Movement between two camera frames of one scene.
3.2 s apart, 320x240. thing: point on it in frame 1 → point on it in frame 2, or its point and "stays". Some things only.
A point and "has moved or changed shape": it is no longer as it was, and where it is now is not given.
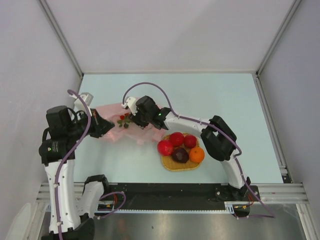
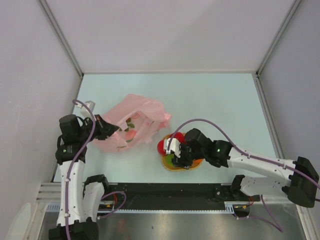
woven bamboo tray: x=169 y=163 stays
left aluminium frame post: x=55 y=24 stays
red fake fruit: x=165 y=147 stays
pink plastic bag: x=134 y=131 has moved or changed shape
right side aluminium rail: x=259 y=85 stays
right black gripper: x=136 y=120 → x=181 y=161
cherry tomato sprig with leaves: x=124 y=120 → x=130 y=125
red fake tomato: x=177 y=138 stays
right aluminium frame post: x=293 y=8 stays
